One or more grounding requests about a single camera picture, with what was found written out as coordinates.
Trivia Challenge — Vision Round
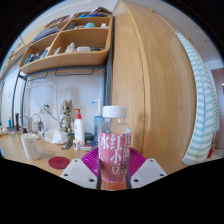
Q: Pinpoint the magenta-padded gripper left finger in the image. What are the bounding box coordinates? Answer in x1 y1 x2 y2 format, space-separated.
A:
59 147 102 190

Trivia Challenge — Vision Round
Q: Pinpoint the grey metal desk frame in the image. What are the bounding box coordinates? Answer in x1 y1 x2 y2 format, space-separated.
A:
11 16 116 134

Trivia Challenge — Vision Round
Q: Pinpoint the black cylindrical gadget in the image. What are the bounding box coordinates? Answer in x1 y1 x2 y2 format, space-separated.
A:
14 113 20 132

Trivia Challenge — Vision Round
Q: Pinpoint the flat round red coaster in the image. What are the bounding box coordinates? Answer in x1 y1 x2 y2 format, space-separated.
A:
47 156 71 170

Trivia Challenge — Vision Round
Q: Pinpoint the wooden wall shelf unit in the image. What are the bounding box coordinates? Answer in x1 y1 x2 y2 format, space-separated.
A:
18 6 114 75

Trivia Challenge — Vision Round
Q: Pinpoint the white tissue pack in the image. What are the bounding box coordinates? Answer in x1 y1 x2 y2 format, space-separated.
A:
44 128 69 145

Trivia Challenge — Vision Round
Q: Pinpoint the white paper cup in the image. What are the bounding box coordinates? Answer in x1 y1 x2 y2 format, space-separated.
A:
20 133 41 161

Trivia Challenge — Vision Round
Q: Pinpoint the blue long-nozzle squeeze bottle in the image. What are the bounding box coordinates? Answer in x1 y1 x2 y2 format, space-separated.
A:
91 98 105 141

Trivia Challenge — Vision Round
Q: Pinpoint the green white striped towel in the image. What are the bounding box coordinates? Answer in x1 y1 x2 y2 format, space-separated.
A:
175 31 221 166

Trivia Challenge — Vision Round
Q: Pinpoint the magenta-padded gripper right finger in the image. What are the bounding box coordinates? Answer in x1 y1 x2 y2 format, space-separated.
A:
126 147 168 190

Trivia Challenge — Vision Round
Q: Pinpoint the light wooden wardrobe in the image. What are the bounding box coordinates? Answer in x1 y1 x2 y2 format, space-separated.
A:
111 0 208 174

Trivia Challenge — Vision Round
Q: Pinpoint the pink-labelled clear drink bottle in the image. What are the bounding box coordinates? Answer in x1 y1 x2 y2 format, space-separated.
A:
97 105 133 192

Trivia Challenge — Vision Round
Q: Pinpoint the white red-topped pump bottle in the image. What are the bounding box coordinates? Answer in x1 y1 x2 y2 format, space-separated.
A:
73 108 86 147

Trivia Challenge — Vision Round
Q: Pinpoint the wooden tree-man figurine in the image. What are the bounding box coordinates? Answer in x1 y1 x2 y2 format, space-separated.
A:
59 99 75 136

